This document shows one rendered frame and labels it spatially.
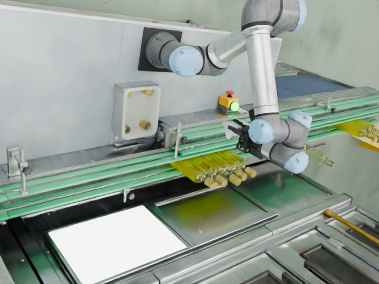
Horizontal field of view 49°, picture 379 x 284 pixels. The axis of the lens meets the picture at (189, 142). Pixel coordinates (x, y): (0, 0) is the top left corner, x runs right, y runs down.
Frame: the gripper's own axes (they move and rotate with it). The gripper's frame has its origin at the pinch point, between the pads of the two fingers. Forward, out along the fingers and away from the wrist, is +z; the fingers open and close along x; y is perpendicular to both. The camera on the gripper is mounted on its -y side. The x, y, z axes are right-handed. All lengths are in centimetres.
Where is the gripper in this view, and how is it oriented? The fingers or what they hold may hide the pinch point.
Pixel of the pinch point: (229, 120)
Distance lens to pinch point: 158.7
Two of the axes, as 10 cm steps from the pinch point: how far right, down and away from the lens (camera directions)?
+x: 7.9, -1.8, 5.8
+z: -6.0, -3.9, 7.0
